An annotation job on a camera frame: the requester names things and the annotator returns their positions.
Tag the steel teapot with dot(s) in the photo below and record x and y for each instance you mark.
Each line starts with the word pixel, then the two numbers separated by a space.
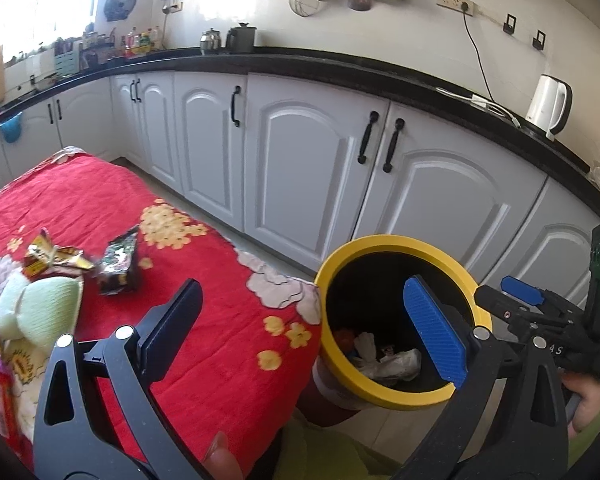
pixel 211 42

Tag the white electric kettle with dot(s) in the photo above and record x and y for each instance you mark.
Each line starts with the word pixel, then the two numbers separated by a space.
pixel 545 105

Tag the beige wall socket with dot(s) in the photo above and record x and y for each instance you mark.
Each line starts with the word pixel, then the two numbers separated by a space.
pixel 455 2

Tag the black snack packet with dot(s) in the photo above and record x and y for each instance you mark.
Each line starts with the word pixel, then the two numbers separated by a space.
pixel 117 265

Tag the black countertop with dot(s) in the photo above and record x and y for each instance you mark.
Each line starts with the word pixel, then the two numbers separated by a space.
pixel 330 67

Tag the dark lidded jug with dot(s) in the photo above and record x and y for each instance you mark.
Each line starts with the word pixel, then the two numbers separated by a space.
pixel 240 39

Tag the red floral tablecloth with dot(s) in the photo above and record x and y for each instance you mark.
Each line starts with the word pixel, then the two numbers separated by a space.
pixel 130 200

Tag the black wall hook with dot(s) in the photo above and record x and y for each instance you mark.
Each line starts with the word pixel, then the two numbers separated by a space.
pixel 509 24
pixel 540 40

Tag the small blue fan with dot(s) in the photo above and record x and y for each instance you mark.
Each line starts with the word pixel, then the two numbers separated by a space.
pixel 120 4

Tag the blue hanging bin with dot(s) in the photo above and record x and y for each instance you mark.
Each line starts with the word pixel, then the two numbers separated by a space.
pixel 11 130

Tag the yellow rimmed trash bin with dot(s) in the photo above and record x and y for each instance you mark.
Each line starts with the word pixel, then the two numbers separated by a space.
pixel 380 245

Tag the yellow brown snack wrapper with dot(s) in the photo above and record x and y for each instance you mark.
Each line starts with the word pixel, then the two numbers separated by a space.
pixel 45 255

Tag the green knitted cloth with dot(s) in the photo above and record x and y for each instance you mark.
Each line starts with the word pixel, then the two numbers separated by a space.
pixel 40 305

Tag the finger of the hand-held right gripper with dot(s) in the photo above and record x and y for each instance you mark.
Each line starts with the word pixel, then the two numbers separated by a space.
pixel 522 290
pixel 505 312

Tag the yellow green garment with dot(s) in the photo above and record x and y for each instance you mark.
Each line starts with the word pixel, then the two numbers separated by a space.
pixel 340 455

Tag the white lower cabinets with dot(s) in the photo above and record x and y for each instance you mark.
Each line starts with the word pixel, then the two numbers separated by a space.
pixel 300 160

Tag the person's right hand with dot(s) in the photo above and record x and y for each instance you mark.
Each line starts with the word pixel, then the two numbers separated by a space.
pixel 590 402

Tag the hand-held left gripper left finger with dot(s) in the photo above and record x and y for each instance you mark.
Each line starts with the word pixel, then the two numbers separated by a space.
pixel 170 330

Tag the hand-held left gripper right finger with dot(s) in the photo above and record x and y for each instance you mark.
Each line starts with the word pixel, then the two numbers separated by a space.
pixel 435 325

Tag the row of condiment bottles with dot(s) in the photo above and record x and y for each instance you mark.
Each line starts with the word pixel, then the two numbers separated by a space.
pixel 140 45

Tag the person's left hand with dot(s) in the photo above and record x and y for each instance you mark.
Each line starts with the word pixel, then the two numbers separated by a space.
pixel 225 460

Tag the teal drawer organizer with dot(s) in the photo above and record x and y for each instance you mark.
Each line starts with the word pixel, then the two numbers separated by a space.
pixel 66 60

